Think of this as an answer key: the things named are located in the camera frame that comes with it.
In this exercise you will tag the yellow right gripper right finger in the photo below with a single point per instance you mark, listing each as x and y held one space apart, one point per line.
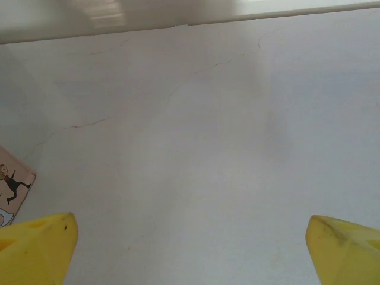
344 255

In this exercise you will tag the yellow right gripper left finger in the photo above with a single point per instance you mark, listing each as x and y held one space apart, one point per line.
38 252

